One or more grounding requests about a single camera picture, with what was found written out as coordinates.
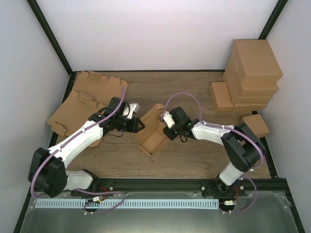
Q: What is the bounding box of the cardboard box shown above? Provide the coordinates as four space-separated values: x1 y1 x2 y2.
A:
136 103 168 161

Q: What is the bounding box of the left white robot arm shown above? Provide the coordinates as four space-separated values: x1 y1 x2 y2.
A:
28 97 145 198

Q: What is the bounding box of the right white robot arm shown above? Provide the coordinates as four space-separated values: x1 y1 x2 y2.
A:
161 107 266 196

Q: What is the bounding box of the small folded box left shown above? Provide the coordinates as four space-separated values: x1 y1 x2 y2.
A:
210 82 234 112

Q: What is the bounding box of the small folded box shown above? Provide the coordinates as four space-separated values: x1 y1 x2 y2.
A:
241 114 270 138
210 82 234 112

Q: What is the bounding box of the small folded box front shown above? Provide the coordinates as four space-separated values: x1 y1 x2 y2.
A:
241 114 270 138

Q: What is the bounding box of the top large folded box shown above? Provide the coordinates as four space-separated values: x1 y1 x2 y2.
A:
232 39 283 83

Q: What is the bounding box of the flat cardboard blank stack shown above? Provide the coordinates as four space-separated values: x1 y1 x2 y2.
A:
73 71 128 106

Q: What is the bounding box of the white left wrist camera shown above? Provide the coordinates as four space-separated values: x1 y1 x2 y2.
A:
123 103 140 119

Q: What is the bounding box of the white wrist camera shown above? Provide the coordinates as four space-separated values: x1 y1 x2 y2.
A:
123 103 140 119
161 111 175 129

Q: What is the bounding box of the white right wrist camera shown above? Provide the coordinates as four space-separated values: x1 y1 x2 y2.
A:
161 111 175 129

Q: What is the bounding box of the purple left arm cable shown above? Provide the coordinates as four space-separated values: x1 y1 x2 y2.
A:
31 87 127 197

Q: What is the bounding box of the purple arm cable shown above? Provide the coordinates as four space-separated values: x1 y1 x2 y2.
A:
31 87 127 197
165 93 265 214

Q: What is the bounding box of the light blue slotted cable duct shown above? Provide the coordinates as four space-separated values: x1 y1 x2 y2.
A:
35 199 219 210

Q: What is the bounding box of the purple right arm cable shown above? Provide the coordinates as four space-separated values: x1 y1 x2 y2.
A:
165 93 265 214

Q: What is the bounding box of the black aluminium frame rail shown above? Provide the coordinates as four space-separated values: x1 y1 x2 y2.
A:
72 178 289 197

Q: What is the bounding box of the left black frame post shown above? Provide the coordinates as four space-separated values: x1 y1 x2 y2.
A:
26 0 73 76

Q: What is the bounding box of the black frame post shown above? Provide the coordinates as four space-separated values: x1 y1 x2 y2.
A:
258 0 288 40
26 0 73 76

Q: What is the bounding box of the right black frame post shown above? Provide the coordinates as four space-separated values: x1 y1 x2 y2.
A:
258 0 288 40

